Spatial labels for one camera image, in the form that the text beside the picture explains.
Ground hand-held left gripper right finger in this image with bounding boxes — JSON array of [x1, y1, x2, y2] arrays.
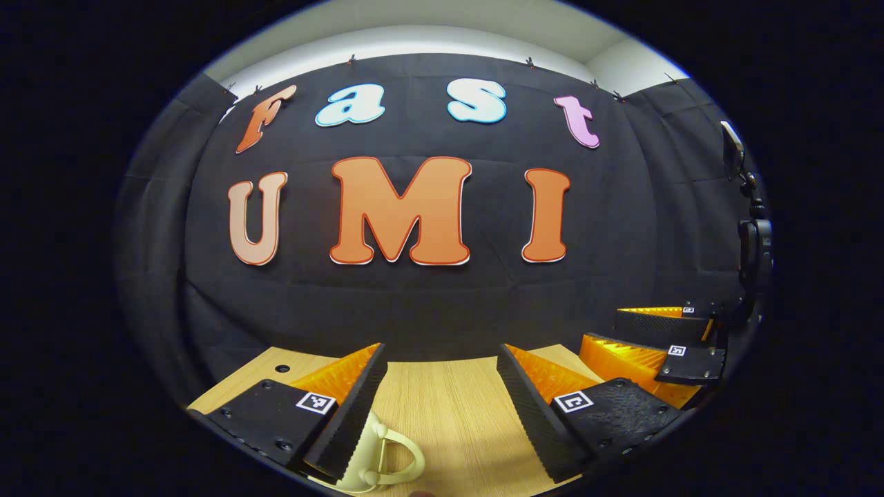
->
[[497, 343, 681, 484]]

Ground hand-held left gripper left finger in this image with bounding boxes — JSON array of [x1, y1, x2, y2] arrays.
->
[[186, 342, 389, 484]]

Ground pale yellow suitcase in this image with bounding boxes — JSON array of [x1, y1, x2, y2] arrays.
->
[[307, 410, 426, 494]]

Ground black backdrop cloth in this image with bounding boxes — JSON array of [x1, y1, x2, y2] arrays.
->
[[117, 54, 767, 408]]

